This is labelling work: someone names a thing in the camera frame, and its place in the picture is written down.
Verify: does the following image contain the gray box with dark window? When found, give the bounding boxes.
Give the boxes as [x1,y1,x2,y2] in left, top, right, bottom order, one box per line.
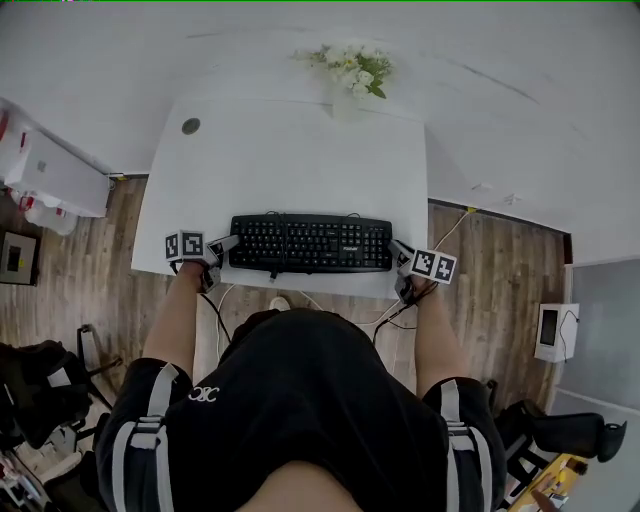
[0,230,41,287]

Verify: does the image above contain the yellow table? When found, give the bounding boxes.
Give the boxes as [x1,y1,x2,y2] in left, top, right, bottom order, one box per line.
[507,451,592,512]

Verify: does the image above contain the spare water jug red label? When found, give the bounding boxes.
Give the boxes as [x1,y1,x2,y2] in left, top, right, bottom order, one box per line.
[34,202,78,237]
[10,190,44,221]

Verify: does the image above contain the white flowers in vase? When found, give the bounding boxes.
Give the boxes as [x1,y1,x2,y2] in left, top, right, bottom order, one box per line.
[291,42,395,122]

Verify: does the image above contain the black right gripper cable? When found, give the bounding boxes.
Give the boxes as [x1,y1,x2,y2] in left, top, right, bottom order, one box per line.
[371,298,418,347]

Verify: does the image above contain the white appliance with dark screen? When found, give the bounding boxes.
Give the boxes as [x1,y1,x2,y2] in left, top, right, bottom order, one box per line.
[533,301,582,364]

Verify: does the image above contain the black keyboard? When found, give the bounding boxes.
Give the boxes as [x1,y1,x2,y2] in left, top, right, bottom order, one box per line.
[228,213,395,275]

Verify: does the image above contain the person's left forearm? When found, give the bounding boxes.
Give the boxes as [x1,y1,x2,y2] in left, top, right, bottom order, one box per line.
[142,259,207,377]

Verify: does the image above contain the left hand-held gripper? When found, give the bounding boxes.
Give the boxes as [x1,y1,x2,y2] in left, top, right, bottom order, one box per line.
[165,229,242,295]

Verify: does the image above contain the white cable with yellow plug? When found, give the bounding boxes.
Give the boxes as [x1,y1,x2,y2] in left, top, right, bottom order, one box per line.
[432,205,478,252]

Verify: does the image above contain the person's right forearm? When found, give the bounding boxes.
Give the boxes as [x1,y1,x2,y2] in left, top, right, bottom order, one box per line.
[412,279,472,401]

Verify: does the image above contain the gray shoulder strap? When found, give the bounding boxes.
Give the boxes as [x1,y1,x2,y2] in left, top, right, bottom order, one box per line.
[111,362,180,512]
[439,378,495,512]

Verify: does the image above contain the water jug on dispenser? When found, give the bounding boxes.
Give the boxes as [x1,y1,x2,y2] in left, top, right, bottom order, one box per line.
[0,97,36,187]

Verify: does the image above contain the frosted glass partition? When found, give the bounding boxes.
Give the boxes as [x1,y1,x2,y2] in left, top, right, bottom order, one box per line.
[569,258,640,402]

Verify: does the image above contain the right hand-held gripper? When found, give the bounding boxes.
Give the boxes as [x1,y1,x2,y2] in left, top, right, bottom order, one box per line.
[389,239,458,304]

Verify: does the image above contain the black keyboard cable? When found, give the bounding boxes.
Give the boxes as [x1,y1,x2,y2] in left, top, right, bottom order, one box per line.
[263,209,362,287]

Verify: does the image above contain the person's black t-shirt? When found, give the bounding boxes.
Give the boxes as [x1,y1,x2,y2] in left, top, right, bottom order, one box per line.
[94,307,507,512]

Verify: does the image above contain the white cabinet at left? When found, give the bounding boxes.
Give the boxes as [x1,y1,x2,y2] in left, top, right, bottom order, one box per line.
[4,124,112,220]

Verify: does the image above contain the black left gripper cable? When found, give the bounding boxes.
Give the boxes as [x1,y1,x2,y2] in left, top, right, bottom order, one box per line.
[199,292,233,349]

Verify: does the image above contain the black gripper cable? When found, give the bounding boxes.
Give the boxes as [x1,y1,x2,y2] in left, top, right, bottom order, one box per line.
[199,292,233,349]
[371,298,418,347]

